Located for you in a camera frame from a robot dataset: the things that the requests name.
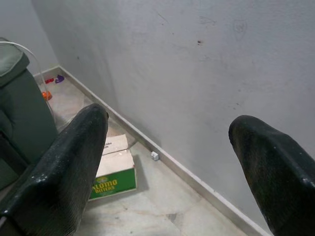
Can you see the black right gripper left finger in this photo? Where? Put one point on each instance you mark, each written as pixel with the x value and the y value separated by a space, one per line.
pixel 56 177

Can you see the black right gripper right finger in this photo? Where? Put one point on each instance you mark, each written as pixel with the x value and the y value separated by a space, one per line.
pixel 278 177

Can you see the green printed cardboard box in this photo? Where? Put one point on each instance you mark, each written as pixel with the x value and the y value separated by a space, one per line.
pixel 118 162

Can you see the green upholstered armchair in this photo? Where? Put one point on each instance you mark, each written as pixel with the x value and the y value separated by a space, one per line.
pixel 22 110

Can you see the orange plastic toy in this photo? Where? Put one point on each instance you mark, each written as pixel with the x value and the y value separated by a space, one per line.
pixel 46 95

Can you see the red plastic toy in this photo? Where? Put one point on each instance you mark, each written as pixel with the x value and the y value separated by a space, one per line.
pixel 49 80

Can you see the purple plastic toy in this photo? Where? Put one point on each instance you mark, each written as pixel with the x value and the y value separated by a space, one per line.
pixel 59 79

